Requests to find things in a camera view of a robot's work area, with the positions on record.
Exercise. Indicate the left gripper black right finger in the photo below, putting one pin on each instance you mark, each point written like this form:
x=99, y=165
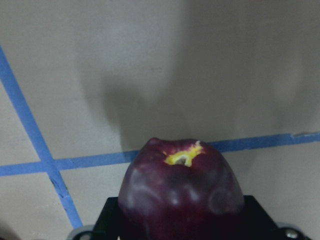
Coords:
x=254, y=222

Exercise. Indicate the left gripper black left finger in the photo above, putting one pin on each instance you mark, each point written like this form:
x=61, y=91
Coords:
x=111, y=223

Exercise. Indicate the dark red apple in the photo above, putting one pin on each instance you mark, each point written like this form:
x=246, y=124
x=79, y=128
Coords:
x=180, y=190

